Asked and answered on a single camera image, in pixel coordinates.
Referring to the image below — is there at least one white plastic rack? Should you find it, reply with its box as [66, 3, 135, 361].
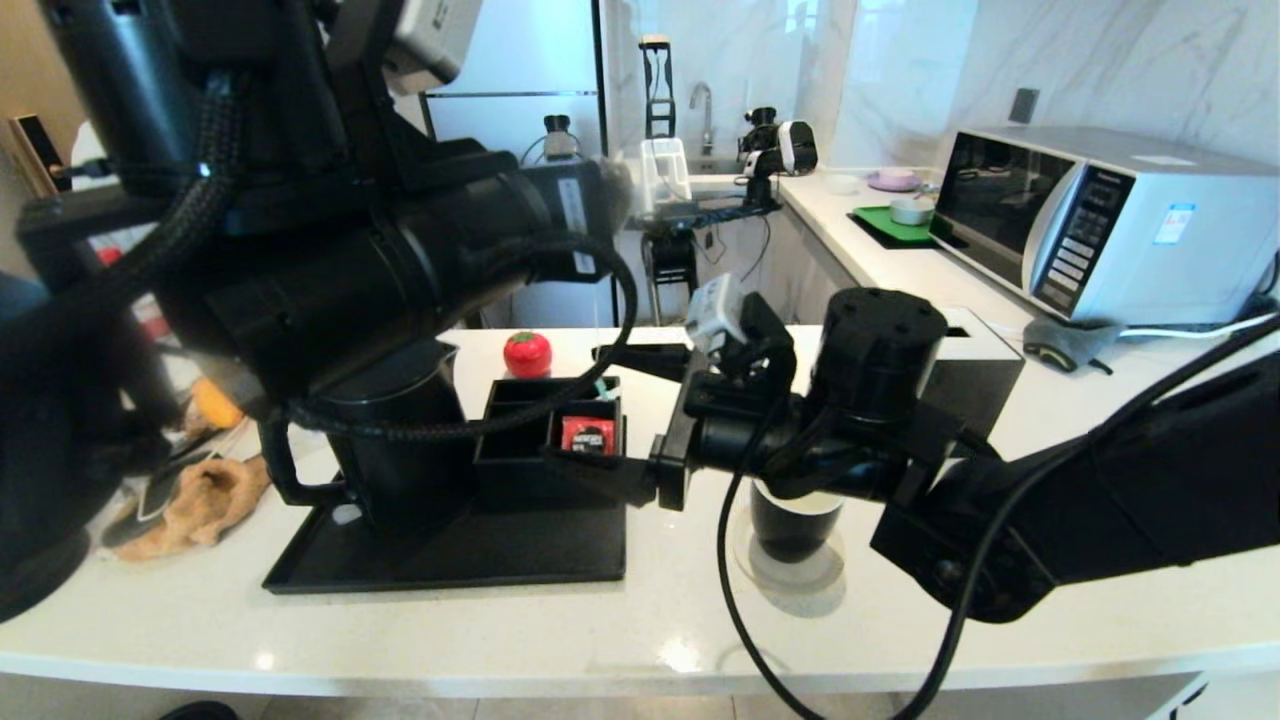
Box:
[640, 138, 693, 216]

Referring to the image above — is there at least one grey oven mitt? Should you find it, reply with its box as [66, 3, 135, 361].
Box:
[1020, 317, 1123, 377]

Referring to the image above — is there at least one black microwave cable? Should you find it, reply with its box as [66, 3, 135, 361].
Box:
[1235, 250, 1280, 323]

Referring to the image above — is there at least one chrome kitchen faucet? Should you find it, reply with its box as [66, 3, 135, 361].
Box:
[688, 82, 717, 159]

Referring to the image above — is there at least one red tomato-shaped timer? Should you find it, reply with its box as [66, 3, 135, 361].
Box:
[503, 331, 553, 379]

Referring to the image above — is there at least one clear water bottle red cap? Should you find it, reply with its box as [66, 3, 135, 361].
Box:
[95, 245, 176, 346]

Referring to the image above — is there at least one white power cable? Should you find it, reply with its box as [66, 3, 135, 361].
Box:
[1115, 310, 1280, 341]

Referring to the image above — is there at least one white round coaster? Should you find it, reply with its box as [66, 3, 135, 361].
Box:
[731, 505, 846, 591]

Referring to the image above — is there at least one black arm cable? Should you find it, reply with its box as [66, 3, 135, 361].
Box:
[715, 315, 1280, 720]
[100, 70, 641, 446]

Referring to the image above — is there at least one black metal stand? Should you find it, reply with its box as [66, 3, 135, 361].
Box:
[625, 195, 786, 326]

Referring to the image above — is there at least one black tissue box white lid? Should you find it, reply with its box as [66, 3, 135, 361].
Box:
[920, 305, 1026, 441]

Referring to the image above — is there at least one black mug white inside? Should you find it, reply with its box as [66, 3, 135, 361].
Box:
[750, 480, 846, 563]

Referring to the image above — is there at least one grey refrigerator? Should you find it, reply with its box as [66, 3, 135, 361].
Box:
[420, 0, 616, 329]

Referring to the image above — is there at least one black electric kettle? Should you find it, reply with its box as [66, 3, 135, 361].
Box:
[262, 340, 481, 531]

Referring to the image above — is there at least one black door lock handle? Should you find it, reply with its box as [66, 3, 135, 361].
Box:
[8, 115, 71, 191]

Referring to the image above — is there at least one brown crumpled cloth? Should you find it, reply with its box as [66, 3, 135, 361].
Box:
[105, 455, 276, 562]

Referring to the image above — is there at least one white kitchen cabinet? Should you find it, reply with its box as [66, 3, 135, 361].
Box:
[765, 200, 883, 327]

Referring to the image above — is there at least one black serving tray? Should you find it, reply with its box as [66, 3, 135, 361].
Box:
[262, 420, 629, 595]

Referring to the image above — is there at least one red coffee sachet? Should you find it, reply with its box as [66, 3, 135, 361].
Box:
[560, 415, 616, 458]

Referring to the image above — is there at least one silver microwave oven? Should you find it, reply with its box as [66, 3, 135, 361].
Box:
[928, 125, 1280, 327]

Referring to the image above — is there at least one black device with green light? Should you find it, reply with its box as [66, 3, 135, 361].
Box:
[540, 115, 581, 161]

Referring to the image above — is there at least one black compartment organizer box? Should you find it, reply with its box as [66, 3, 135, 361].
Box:
[472, 377, 626, 506]

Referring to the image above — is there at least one yellow toy corn cob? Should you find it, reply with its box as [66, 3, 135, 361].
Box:
[193, 380, 246, 431]

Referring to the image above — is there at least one black white robot device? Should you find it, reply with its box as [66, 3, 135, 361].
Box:
[738, 107, 819, 211]

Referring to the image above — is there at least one green tray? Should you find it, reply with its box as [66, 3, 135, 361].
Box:
[846, 205, 941, 251]

